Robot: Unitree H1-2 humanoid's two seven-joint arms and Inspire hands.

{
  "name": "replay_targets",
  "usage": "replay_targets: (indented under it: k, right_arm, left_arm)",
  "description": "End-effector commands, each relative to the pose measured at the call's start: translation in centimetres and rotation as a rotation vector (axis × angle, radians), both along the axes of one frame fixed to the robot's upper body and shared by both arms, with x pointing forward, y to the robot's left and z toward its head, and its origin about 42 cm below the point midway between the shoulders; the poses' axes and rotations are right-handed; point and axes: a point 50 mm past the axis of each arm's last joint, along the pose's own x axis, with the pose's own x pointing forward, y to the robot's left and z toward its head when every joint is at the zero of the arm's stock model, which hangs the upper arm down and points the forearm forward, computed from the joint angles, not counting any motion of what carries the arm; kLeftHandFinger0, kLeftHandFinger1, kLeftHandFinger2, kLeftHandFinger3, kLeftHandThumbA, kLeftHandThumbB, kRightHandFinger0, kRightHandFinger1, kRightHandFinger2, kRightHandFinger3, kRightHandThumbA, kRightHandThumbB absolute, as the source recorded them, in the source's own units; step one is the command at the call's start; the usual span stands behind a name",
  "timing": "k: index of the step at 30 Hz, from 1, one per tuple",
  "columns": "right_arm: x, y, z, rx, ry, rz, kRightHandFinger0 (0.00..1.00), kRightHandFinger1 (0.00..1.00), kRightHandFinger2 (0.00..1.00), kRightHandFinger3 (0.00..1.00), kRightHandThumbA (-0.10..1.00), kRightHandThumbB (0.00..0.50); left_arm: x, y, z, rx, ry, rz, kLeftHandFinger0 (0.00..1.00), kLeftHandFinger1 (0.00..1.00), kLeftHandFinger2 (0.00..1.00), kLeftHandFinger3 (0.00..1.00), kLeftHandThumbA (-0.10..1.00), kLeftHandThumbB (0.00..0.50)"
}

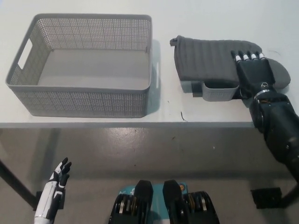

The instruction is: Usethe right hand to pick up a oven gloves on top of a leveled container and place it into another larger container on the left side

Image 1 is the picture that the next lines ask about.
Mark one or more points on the large grey perforated basket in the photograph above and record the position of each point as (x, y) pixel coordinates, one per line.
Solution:
(93, 102)

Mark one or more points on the small grey perforated basket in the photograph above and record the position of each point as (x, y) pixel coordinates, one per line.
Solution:
(217, 94)

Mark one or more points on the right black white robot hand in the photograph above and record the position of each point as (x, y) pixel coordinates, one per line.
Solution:
(254, 72)

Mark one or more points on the black table leg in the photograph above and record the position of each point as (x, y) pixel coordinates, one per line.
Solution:
(17, 184)

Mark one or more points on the grey quilted oven glove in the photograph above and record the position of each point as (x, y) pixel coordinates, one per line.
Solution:
(203, 60)

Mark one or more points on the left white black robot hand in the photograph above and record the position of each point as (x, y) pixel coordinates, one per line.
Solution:
(52, 189)

